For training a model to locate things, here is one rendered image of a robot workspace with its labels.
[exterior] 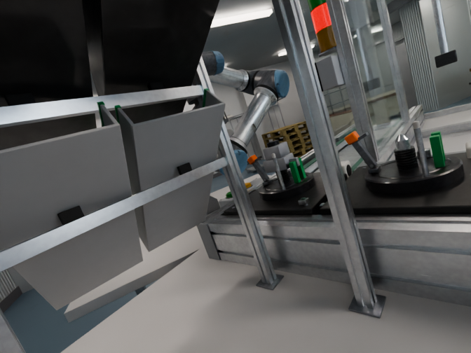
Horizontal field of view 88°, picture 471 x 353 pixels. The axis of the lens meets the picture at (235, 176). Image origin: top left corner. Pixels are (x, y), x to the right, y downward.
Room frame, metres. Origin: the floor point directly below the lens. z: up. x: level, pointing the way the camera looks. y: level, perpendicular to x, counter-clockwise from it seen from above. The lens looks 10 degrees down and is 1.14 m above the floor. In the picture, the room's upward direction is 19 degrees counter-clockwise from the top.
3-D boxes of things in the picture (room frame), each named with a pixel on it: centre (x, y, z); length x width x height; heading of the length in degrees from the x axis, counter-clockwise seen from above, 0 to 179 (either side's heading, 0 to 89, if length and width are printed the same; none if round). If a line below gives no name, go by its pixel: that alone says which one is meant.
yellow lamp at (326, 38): (0.64, -0.33, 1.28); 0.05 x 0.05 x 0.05
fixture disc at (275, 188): (0.59, -0.11, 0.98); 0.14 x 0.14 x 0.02
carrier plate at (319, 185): (0.59, -0.11, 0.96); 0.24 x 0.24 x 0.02; 45
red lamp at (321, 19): (0.64, -0.33, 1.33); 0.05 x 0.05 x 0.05
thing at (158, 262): (1.04, 0.19, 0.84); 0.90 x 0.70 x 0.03; 107
